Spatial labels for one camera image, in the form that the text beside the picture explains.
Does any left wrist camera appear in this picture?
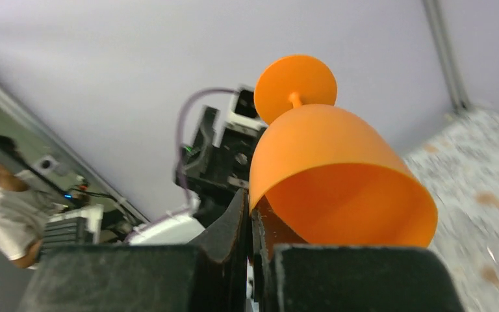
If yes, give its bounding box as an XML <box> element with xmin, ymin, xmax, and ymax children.
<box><xmin>225</xmin><ymin>85</ymin><xmax>267</xmax><ymax>131</ymax></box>

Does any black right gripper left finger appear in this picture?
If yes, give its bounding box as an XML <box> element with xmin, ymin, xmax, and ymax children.
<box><xmin>18</xmin><ymin>189</ymin><xmax>249</xmax><ymax>311</ymax></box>

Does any seated person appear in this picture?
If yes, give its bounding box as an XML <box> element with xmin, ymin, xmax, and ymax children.
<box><xmin>0</xmin><ymin>135</ymin><xmax>64</xmax><ymax>269</ymax></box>

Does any orange wine glass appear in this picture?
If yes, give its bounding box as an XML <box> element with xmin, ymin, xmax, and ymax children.
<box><xmin>249</xmin><ymin>55</ymin><xmax>438</xmax><ymax>248</ymax></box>

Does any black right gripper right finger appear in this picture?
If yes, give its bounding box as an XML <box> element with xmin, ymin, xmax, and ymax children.
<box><xmin>251</xmin><ymin>200</ymin><xmax>464</xmax><ymax>312</ymax></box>

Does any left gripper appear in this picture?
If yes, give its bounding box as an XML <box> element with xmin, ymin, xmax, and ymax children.
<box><xmin>181</xmin><ymin>106</ymin><xmax>266</xmax><ymax>203</ymax></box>

